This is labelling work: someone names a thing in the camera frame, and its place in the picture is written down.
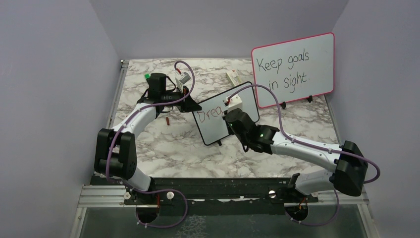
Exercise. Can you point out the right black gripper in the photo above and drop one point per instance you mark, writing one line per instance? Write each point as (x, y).
(230, 130)

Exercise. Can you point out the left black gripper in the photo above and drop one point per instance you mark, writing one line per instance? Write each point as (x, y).
(189, 105)

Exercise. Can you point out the black framed whiteboard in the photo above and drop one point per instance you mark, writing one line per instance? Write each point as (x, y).
(209, 120)

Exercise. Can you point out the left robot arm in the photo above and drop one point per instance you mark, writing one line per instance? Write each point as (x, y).
(116, 155)

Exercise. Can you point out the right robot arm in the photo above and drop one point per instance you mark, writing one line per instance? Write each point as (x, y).
(342, 168)

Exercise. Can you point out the white whiteboard eraser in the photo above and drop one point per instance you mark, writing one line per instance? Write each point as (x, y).
(233, 78)

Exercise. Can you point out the pink framed whiteboard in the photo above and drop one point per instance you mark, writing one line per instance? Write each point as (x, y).
(294, 70)

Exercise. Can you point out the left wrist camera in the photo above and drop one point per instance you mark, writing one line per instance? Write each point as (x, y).
(181, 79)

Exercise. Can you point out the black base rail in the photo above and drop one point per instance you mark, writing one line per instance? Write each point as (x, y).
(199, 196)

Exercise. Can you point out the aluminium side rail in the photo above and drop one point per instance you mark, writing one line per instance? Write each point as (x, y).
(110, 115)

